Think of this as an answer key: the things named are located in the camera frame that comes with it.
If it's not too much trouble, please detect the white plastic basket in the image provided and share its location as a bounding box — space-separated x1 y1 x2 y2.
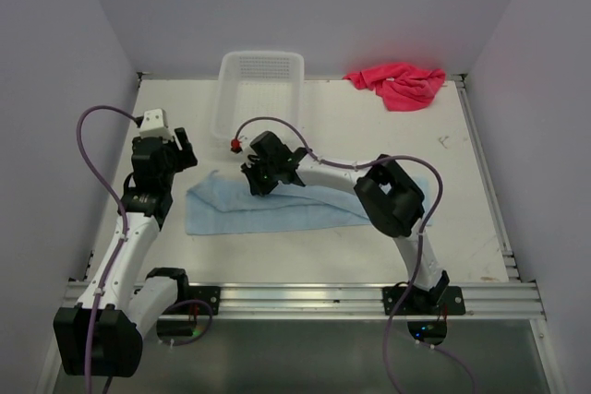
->
210 51 305 141

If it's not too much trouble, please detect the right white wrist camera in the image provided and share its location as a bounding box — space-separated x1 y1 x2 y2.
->
230 137 251 154

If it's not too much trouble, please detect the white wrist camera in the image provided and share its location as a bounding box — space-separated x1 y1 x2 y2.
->
230 137 251 154
139 108 170 139

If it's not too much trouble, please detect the light blue towel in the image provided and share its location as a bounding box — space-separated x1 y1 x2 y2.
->
186 168 428 236

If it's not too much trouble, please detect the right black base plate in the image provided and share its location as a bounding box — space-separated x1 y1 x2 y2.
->
381 285 466 316

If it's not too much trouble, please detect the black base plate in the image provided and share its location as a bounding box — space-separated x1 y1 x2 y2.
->
381 285 466 316
180 285 222 316

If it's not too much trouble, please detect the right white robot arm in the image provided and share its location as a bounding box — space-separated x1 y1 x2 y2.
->
241 131 450 315

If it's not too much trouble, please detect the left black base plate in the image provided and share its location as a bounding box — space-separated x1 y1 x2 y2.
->
180 285 222 316

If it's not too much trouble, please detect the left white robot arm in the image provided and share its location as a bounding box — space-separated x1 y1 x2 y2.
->
54 127 198 377

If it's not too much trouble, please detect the pink towel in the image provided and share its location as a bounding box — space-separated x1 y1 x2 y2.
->
343 62 447 112

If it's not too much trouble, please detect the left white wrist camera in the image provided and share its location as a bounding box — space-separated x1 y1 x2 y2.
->
139 108 170 139

